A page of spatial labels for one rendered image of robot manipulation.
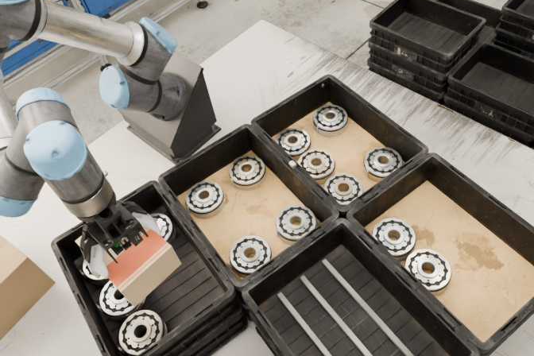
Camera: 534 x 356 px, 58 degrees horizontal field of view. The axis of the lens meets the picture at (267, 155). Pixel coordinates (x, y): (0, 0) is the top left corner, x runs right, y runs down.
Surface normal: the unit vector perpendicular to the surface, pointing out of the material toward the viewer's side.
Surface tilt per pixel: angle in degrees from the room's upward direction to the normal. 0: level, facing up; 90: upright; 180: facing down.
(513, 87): 0
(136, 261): 0
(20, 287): 90
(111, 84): 51
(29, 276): 90
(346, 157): 0
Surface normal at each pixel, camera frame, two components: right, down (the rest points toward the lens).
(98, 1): 0.72, 0.49
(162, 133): -0.54, -0.01
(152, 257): -0.11, -0.62
